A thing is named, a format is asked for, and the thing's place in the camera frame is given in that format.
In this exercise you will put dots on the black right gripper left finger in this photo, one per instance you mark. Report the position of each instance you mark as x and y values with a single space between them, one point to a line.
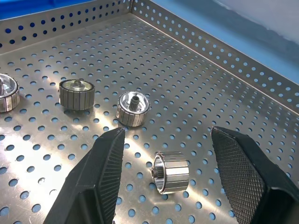
93 186

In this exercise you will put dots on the perforated metal tray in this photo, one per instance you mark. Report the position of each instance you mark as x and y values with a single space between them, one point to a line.
187 81

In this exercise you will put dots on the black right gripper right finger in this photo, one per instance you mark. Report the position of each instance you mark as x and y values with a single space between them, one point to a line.
245 182

